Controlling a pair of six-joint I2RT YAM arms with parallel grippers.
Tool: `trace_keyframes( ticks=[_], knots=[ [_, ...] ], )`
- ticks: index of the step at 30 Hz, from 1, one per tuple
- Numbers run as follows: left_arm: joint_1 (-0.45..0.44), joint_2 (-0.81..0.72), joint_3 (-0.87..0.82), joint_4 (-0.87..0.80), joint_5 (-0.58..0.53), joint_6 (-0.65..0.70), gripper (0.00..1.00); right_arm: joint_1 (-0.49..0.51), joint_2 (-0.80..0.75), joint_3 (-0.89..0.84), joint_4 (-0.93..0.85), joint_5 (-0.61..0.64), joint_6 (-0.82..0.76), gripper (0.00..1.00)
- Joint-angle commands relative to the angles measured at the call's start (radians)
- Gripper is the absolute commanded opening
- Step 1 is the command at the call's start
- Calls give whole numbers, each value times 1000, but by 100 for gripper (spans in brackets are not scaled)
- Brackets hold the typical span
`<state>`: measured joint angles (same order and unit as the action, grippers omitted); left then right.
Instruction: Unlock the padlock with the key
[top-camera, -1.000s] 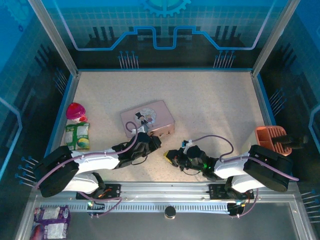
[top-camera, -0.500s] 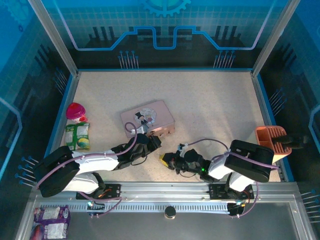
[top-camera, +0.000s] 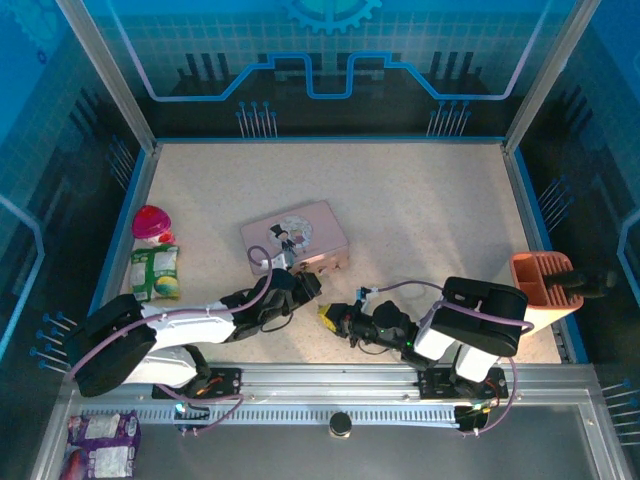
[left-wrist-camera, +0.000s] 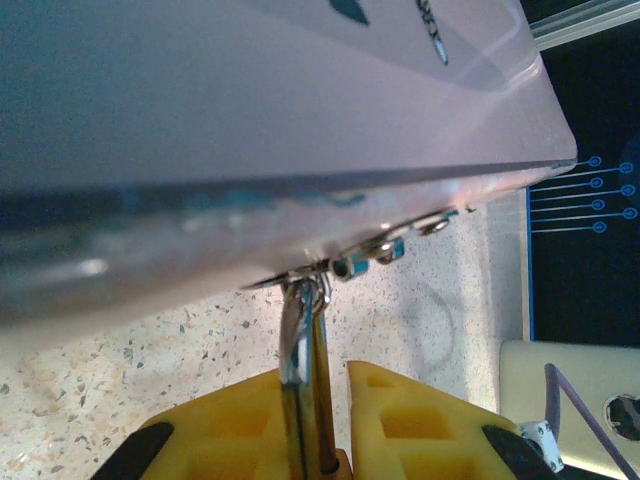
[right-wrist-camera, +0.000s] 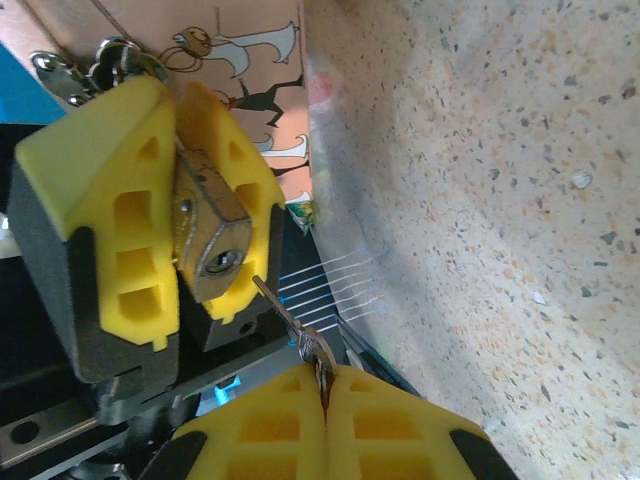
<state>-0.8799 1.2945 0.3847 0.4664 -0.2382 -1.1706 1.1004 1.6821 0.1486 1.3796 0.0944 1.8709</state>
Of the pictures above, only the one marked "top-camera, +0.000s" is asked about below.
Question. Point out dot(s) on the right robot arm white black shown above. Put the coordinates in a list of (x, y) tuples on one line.
[(480, 310)]

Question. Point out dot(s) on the green snack bag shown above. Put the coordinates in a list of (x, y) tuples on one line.
[(155, 272)]

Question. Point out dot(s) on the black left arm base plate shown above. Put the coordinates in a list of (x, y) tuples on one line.
[(225, 382)]

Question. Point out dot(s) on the aluminium frame post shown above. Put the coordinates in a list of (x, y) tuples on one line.
[(547, 75), (107, 75)]

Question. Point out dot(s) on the orange plastic rack holder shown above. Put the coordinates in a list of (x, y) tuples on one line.
[(530, 270)]

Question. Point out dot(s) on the pink tin box with couple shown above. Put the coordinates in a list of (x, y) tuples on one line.
[(310, 220)]

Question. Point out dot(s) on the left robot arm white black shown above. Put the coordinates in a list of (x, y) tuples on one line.
[(190, 327)]

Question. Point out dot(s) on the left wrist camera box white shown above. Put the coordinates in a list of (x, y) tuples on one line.
[(282, 261)]

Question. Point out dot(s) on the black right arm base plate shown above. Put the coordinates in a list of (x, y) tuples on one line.
[(435, 384)]

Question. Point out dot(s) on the black round knob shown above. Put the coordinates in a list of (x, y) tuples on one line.
[(340, 426)]

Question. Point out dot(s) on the aluminium mounting rail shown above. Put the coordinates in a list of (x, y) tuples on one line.
[(330, 382)]

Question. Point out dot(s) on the pink red lidded cup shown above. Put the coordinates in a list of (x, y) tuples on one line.
[(150, 222)]

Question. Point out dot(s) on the purple snack bag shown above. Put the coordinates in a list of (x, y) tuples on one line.
[(105, 440)]

